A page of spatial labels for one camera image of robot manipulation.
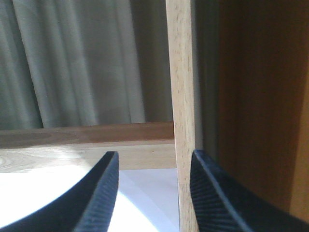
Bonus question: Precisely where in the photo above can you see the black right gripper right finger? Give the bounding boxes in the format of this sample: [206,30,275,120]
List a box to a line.
[190,150,309,232]

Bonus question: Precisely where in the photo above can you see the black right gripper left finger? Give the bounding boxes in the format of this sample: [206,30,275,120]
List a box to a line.
[1,151,119,232]

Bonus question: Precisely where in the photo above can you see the white paper sheets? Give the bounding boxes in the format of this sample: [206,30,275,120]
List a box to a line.
[0,168,179,232]

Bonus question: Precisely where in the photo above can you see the wooden shelf unit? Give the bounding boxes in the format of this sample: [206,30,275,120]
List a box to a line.
[0,0,309,232]

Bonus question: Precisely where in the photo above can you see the grey green curtain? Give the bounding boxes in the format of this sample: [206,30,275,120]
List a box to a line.
[0,0,172,130]

